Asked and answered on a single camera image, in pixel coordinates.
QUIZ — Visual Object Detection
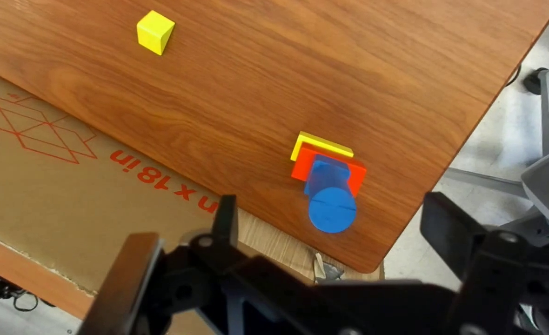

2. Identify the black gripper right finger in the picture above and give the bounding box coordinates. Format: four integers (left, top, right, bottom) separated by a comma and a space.
421, 190, 507, 279

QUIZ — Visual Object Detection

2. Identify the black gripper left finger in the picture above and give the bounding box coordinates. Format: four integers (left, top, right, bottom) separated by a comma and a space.
211, 194, 241, 251

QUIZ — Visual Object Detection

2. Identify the blue cylinder block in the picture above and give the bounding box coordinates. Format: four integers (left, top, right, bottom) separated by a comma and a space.
302, 155, 360, 237

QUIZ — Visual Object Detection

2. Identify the blue cube block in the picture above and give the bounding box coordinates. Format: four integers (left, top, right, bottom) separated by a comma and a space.
310, 155, 358, 199

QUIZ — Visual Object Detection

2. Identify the flat tan cardboard piece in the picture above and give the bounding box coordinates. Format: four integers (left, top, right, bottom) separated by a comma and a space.
235, 209, 319, 277

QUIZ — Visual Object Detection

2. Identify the yellow rectangular block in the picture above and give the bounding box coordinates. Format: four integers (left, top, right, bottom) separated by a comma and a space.
289, 130, 356, 164

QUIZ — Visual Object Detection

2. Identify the large cardboard box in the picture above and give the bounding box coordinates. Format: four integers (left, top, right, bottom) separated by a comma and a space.
0, 63, 327, 313

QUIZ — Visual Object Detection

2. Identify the yellow wedge block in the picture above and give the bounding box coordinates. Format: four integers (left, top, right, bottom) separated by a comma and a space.
137, 9, 178, 58

